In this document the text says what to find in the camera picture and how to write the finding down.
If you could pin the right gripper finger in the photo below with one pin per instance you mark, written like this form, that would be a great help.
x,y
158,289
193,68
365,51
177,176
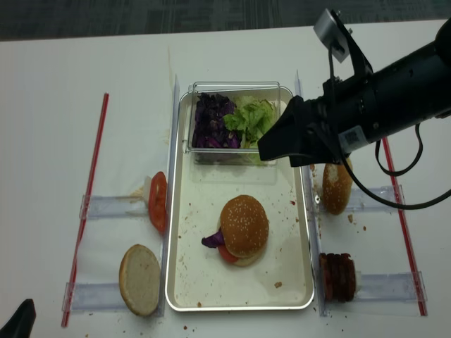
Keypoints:
x,y
307,156
287,133

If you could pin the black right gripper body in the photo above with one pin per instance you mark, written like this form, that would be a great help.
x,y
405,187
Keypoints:
x,y
324,144

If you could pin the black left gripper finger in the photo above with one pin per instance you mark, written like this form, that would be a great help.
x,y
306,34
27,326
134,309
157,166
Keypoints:
x,y
21,322

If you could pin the sesame bun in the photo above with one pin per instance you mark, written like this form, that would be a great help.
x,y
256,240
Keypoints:
x,y
245,226
336,188

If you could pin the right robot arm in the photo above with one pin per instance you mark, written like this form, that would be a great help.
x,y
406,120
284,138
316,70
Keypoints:
x,y
364,108

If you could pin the green lettuce pile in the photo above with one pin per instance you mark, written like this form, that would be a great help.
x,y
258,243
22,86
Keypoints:
x,y
251,120

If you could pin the tomato slice on bun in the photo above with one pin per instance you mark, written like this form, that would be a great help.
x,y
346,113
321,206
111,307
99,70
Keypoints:
x,y
226,255

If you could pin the stack of meat patties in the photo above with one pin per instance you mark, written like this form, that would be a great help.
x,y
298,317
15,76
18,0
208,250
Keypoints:
x,y
338,276

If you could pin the clear plastic salad box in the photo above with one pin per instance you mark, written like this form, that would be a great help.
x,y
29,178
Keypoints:
x,y
270,91

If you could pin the purple cabbage pile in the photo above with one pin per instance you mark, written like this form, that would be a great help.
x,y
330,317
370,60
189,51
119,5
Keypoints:
x,y
210,130

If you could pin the left near clear divider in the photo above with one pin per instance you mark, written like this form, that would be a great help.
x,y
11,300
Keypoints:
x,y
93,297

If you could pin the purple cabbage leaf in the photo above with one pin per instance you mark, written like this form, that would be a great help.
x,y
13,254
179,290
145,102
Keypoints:
x,y
214,240

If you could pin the upright bun bottom half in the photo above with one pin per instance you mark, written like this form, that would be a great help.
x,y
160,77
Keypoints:
x,y
139,280

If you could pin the white pusher block right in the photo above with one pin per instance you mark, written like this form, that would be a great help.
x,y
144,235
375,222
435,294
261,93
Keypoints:
x,y
358,281

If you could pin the left far clear divider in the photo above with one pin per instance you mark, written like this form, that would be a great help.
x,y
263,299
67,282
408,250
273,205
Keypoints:
x,y
98,207

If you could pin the white metal tray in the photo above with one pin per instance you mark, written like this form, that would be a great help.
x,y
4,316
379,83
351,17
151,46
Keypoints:
x,y
198,279

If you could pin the right near clear divider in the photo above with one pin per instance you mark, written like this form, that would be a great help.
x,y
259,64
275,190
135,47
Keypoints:
x,y
396,287

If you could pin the left red strip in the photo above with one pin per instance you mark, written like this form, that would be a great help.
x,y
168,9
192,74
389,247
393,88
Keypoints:
x,y
73,273

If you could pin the red strip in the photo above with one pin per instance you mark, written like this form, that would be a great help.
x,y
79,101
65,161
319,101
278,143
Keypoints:
x,y
399,198
73,273

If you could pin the right red strip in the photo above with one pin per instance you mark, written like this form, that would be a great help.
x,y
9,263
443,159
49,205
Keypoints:
x,y
399,198

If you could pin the right clear long rail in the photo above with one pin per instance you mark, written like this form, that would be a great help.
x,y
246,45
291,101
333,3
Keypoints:
x,y
314,240

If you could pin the clear long rail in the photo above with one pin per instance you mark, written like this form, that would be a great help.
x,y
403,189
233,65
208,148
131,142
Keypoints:
x,y
314,240
173,135

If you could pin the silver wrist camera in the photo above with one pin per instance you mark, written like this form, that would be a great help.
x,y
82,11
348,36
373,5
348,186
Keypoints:
x,y
329,33

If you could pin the left clear long rail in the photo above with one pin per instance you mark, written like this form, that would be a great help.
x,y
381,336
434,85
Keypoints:
x,y
173,135

